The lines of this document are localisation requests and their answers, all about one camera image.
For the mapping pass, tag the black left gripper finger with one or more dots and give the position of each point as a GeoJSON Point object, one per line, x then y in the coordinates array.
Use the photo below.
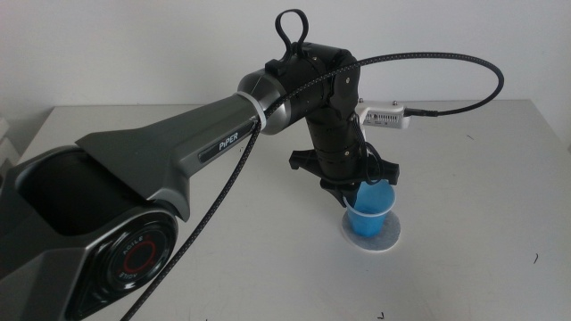
{"type": "Point", "coordinates": [341, 191]}
{"type": "Point", "coordinates": [362, 196]}

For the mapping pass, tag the blue plastic cup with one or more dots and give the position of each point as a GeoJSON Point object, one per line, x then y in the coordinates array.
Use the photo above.
{"type": "Point", "coordinates": [368, 223]}

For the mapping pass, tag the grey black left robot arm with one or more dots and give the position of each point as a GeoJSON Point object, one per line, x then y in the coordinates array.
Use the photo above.
{"type": "Point", "coordinates": [156, 147]}

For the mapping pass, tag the round grey cup mat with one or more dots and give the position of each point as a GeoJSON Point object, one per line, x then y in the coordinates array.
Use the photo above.
{"type": "Point", "coordinates": [389, 237]}

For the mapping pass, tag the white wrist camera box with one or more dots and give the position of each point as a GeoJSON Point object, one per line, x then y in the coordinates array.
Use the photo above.
{"type": "Point", "coordinates": [386, 117]}

